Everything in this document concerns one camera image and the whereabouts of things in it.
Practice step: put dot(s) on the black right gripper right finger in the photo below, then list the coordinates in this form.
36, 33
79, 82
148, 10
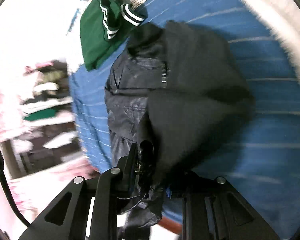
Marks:
214, 209

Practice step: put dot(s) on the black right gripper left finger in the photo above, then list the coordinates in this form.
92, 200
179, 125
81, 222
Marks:
93, 202

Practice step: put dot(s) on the black leather jacket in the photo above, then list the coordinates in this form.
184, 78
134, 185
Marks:
177, 93

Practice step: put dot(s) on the open clothes rack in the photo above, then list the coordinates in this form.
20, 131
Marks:
37, 125

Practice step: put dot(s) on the green folded varsity jacket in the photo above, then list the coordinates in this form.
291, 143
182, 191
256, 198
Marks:
104, 26

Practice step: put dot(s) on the white fluffy blanket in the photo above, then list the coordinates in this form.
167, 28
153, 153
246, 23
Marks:
282, 18

